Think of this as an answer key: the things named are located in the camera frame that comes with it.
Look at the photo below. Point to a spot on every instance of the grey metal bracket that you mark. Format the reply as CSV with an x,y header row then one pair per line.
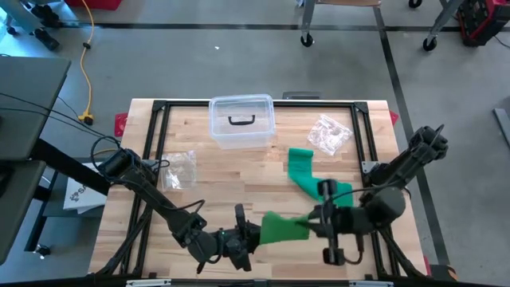
x,y
300,95

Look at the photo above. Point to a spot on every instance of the grey metal bar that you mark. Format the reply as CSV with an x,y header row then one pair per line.
x,y
503,123

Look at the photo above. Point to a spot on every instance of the silver mounting plate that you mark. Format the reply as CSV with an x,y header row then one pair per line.
x,y
151,163
369,166

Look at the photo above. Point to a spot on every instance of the teal elastic bandage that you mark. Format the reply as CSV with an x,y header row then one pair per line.
x,y
300,167

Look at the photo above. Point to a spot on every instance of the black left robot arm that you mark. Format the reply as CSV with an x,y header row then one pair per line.
x,y
159,201

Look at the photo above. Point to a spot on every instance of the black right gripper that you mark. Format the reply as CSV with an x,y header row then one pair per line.
x,y
342,223

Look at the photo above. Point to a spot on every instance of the white printed cardboard sign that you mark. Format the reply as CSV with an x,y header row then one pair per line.
x,y
81,199

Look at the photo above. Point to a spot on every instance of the red plastic bin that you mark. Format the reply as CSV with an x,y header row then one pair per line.
x,y
95,4

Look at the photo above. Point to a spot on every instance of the black office chair base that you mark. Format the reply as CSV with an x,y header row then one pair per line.
x,y
47,38

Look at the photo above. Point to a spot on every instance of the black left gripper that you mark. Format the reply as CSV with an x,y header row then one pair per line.
x,y
239,243

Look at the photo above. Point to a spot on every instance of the clear plastic storage box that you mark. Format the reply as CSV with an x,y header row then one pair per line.
x,y
223,137

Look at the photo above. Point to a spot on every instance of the red and black crate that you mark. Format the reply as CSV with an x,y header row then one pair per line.
x,y
482,20

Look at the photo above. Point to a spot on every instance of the silver edge bracket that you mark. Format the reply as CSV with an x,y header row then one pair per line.
x,y
370,284
147,283

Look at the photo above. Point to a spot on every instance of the dark grey desk top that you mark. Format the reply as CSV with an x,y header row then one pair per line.
x,y
16,191
28,99

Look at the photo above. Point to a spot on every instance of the small black caster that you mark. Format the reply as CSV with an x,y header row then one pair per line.
x,y
43,250

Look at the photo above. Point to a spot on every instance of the black caster wheel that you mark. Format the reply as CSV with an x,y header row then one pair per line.
x,y
414,3

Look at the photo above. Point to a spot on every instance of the grey cart leg with caster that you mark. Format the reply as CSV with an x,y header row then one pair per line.
x,y
429,44
307,40

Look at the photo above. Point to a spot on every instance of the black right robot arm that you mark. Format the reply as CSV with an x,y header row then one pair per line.
x,y
384,205

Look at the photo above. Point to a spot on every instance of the black desk support beam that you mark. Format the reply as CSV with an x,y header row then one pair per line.
x,y
60,160

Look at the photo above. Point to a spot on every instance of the flat clear plastic bag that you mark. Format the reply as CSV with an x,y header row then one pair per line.
x,y
179,169

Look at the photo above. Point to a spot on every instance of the dark green elastic bandage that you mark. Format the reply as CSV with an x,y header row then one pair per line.
x,y
279,229

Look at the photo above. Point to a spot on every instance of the crumpled clear plastic bag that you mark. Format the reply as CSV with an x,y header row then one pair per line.
x,y
328,133

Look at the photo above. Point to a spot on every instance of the red tag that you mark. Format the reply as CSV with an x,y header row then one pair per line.
x,y
120,124
393,118

